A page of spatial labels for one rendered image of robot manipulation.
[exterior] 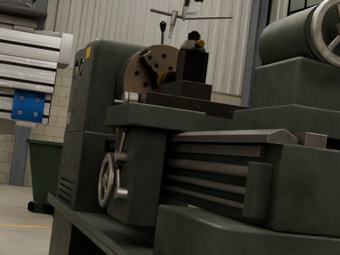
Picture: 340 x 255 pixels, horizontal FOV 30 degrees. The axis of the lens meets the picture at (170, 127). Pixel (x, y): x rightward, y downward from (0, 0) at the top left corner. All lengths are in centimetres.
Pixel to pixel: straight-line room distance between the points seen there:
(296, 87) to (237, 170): 20
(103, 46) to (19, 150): 965
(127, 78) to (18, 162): 982
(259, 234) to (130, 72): 142
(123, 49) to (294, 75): 142
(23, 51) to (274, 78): 80
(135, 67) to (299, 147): 138
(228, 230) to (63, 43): 95
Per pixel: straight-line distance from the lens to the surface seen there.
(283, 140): 117
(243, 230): 114
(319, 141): 120
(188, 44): 190
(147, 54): 245
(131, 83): 247
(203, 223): 120
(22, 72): 187
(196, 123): 171
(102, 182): 187
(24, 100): 191
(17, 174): 1222
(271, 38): 145
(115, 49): 263
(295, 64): 131
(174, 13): 259
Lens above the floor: 78
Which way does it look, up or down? 3 degrees up
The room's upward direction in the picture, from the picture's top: 7 degrees clockwise
